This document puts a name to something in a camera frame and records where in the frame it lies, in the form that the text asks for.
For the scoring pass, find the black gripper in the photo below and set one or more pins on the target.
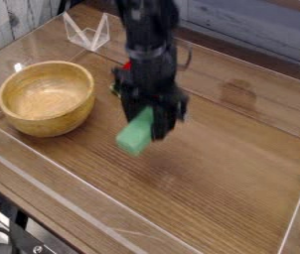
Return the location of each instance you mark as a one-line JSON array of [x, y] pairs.
[[152, 87]]

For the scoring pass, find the green rectangular block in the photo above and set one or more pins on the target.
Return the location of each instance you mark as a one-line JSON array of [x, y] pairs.
[[135, 137]]

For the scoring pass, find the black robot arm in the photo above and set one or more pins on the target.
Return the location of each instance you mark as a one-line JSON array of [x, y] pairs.
[[149, 21]]

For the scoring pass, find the brown wooden bowl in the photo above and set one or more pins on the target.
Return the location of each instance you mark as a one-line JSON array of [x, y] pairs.
[[48, 98]]

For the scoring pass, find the red plush strawberry toy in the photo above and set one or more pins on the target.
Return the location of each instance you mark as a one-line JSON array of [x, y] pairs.
[[127, 66]]

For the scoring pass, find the blue grey sofa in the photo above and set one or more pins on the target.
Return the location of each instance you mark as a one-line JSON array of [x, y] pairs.
[[256, 24]]

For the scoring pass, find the clear acrylic corner bracket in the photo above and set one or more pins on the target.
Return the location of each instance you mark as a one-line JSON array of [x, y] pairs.
[[89, 38]]

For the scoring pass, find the black table leg frame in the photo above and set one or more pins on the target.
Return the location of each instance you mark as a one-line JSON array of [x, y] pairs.
[[18, 241]]

